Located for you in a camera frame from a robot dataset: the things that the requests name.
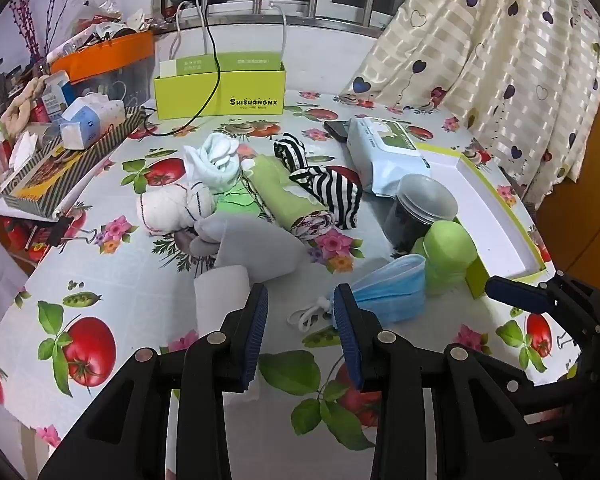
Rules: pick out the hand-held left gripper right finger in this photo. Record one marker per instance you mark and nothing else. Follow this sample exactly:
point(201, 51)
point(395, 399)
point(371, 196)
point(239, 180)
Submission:
point(347, 340)

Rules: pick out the clear plastic jar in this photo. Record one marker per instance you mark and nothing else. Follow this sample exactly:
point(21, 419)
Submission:
point(420, 210)

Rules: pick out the grey white sock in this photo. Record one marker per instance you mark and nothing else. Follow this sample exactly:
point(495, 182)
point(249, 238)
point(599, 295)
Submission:
point(260, 245)

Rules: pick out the heart print cream curtain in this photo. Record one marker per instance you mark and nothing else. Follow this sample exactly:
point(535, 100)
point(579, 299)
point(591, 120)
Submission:
point(480, 60)

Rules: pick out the blue white carton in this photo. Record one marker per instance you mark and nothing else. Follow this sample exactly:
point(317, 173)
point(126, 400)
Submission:
point(57, 92)

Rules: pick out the black binder clip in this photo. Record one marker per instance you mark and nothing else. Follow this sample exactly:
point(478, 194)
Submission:
point(55, 232)

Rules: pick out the white cloth black stitching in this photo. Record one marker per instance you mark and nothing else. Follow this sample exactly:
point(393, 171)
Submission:
point(165, 207)

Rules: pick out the green patterned sock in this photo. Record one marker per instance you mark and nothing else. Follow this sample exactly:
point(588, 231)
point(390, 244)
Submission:
point(280, 190)

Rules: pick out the black smartphone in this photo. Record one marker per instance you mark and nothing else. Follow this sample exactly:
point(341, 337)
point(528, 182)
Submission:
point(336, 130)

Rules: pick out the wet wipes pack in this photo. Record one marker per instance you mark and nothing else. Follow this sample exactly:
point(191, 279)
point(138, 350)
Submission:
point(380, 150)

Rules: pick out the bright green small cloth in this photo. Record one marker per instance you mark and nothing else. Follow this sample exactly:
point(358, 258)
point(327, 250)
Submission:
point(232, 202)

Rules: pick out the lime green cardboard box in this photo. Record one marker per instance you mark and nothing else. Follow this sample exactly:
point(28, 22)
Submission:
point(220, 95)

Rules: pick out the beige braided headband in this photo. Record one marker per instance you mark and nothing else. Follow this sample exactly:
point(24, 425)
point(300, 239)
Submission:
point(22, 102)

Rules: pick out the loose white tissue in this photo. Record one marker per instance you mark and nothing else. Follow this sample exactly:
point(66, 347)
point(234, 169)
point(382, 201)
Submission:
point(22, 150)

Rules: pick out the blue white tissue pack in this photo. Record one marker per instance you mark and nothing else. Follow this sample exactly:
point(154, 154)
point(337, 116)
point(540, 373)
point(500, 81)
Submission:
point(87, 120)

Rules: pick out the fruit print tablecloth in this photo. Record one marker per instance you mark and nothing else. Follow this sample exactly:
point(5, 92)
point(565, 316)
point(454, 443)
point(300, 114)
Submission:
point(130, 270)

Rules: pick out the white mint socks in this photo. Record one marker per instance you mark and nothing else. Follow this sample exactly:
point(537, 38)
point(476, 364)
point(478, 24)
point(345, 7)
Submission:
point(212, 160)

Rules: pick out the light green inner box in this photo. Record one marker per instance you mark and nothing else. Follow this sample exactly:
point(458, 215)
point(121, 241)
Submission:
point(240, 62)

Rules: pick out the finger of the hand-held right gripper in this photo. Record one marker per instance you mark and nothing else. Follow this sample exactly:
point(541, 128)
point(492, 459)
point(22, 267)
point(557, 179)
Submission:
point(545, 392)
point(517, 295)

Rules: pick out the striped cardboard tray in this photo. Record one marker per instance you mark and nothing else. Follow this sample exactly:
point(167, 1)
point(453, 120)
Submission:
point(75, 165)

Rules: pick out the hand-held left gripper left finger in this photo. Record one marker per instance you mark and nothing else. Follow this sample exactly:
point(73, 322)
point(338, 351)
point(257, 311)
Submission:
point(255, 340)

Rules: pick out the purple decorative branches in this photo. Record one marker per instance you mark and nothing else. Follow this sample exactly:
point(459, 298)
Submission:
point(30, 20)

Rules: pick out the dark patterned cloth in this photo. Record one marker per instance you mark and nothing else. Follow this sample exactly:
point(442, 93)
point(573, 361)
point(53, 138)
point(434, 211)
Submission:
point(517, 187)

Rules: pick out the black white striped sock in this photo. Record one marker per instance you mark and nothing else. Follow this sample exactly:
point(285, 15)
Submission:
point(330, 195)
point(290, 150)

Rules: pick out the blue face mask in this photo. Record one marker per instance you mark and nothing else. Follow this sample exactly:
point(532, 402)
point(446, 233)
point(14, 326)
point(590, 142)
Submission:
point(390, 290)

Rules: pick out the pile of assorted packets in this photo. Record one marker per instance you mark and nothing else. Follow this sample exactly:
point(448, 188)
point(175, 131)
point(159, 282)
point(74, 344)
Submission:
point(100, 27)

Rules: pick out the white green box lid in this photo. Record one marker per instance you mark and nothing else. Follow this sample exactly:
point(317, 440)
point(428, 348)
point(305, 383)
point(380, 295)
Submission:
point(495, 220)

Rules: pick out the clear bin with orange lid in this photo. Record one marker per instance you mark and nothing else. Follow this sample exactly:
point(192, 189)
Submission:
point(105, 52)

